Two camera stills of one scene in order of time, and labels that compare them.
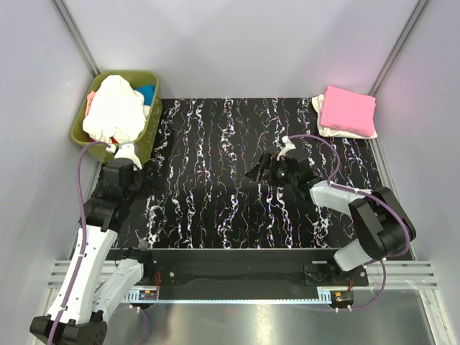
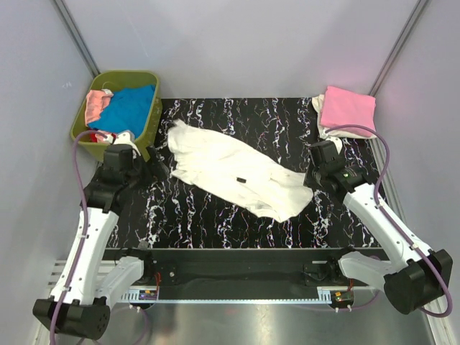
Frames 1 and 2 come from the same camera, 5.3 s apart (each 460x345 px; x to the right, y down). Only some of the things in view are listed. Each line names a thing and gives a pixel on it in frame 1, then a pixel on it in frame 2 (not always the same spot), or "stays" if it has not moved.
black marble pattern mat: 199,195 stays
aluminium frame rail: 61,269 stays
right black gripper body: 283,176 -> 314,176
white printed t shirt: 116,112 -> 236,171
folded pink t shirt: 348,110 stays
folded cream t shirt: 317,102 stays
